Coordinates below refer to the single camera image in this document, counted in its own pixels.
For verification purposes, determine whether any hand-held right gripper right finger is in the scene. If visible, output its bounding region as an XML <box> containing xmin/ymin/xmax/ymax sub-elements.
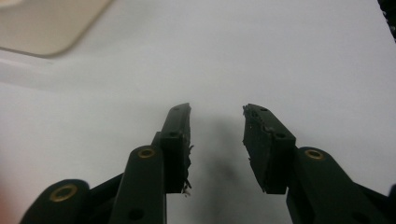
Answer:
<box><xmin>242</xmin><ymin>103</ymin><xmax>387</xmax><ymax>224</ymax></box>

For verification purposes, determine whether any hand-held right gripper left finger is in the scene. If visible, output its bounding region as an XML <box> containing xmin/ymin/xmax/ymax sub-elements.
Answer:
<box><xmin>107</xmin><ymin>102</ymin><xmax>194</xmax><ymax>224</ymax></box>

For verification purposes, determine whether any dark cloth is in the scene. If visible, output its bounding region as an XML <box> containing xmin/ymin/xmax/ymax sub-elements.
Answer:
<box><xmin>376</xmin><ymin>0</ymin><xmax>396</xmax><ymax>42</ymax></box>

